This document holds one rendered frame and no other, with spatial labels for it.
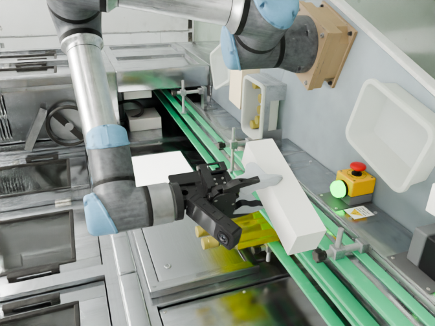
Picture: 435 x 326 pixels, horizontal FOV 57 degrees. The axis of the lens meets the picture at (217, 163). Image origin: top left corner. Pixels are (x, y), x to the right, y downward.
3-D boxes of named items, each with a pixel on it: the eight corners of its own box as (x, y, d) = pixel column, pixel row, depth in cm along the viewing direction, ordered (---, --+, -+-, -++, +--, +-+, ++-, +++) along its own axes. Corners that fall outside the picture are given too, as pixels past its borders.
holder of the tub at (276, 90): (260, 139, 163) (243, 141, 161) (265, 72, 151) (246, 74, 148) (279, 156, 149) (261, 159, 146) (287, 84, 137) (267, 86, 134)
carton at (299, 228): (272, 138, 85) (246, 141, 83) (327, 229, 70) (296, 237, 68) (265, 158, 89) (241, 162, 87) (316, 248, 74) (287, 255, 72)
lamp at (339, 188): (336, 191, 105) (326, 193, 104) (338, 176, 103) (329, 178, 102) (346, 200, 101) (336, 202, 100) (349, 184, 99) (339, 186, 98)
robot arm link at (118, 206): (80, 185, 66) (88, 236, 64) (146, 176, 69) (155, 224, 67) (83, 195, 73) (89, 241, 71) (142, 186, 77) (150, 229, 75)
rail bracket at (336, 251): (360, 243, 90) (309, 255, 86) (366, 216, 87) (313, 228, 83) (371, 254, 87) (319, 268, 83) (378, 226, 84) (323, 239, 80)
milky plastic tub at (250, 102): (259, 127, 161) (240, 129, 158) (263, 72, 151) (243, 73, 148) (280, 143, 146) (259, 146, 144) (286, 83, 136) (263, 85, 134)
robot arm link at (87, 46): (49, 11, 97) (87, 204, 87) (42, -20, 87) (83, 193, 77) (97, 8, 101) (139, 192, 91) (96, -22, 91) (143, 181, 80)
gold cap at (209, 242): (219, 239, 110) (204, 242, 109) (219, 249, 112) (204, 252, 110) (215, 231, 113) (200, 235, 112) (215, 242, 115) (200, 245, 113)
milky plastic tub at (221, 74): (226, 53, 189) (208, 54, 187) (243, 37, 168) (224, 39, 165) (231, 89, 190) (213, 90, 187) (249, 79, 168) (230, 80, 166)
